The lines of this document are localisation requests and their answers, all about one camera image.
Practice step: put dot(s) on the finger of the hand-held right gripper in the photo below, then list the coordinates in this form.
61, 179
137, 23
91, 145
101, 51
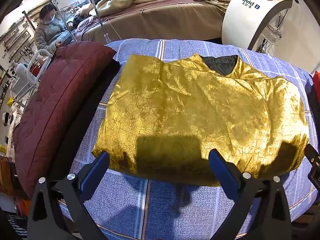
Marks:
313, 162

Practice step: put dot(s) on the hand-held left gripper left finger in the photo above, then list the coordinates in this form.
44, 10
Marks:
96, 167

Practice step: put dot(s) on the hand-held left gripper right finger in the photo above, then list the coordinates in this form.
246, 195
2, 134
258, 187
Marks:
222, 170

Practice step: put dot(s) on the gold shiny jacket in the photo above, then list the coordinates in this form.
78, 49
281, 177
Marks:
187, 105

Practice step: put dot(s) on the blue plaid bed sheet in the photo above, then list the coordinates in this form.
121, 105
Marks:
162, 205

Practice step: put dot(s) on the maroon quilted jacket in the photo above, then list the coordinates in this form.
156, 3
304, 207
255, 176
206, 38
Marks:
55, 105

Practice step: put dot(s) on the red puffer jacket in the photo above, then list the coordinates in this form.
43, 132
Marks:
317, 78

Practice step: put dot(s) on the white metal trolley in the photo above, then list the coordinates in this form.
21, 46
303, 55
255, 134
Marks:
42, 51

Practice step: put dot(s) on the mauve quilted blanket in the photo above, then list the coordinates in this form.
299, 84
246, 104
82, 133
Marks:
87, 30

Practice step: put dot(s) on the metal lamp stand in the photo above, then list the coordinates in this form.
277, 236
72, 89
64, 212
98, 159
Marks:
98, 17

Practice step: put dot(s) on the white beauty machine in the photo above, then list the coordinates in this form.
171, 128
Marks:
242, 17

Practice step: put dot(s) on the brown massage bed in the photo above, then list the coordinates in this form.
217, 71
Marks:
162, 22

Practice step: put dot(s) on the wall display rack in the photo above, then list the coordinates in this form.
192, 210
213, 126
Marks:
15, 37

